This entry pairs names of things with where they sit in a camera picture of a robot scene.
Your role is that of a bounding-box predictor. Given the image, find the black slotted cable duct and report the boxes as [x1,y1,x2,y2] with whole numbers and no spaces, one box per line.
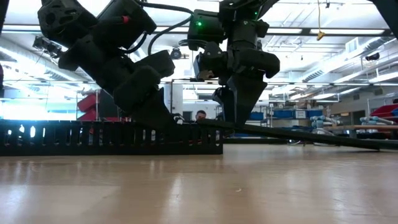
[0,119,224,156]

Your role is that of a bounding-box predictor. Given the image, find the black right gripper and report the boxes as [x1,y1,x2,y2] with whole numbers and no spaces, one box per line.
[213,20,280,125]

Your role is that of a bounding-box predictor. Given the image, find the blue storage bins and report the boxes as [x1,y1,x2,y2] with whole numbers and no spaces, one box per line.
[248,108,325,121]

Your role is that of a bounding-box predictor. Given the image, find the black duct cover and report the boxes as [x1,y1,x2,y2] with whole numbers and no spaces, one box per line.
[197,118,398,151]

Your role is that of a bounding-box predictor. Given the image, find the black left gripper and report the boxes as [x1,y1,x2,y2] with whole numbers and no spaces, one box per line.
[58,34,177,131]

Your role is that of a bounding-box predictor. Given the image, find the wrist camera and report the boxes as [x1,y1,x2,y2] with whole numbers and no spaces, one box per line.
[136,50,176,79]
[192,41,231,82]

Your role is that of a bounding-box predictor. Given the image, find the white column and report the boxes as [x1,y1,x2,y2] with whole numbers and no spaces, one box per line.
[163,83,184,123]

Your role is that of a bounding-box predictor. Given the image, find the black overhead camera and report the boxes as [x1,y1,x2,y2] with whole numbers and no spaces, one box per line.
[169,46,190,60]

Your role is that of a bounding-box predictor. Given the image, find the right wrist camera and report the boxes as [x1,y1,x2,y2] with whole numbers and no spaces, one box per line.
[192,41,231,82]

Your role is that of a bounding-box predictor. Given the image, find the black gantry frame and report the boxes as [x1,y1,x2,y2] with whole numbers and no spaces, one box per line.
[169,77,224,124]

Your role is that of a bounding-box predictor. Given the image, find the black monitor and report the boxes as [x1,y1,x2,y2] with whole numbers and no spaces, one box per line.
[98,89,125,119]

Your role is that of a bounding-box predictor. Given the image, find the red bin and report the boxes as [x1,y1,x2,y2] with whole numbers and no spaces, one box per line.
[369,103,398,118]

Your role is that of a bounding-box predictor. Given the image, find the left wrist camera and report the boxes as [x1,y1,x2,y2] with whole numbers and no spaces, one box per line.
[136,50,176,79]

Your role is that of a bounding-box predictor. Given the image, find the yellow hanging plug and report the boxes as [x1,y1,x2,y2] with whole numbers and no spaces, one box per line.
[316,0,327,42]

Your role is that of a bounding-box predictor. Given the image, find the red storage bins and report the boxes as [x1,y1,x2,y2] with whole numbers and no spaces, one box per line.
[76,93,131,123]

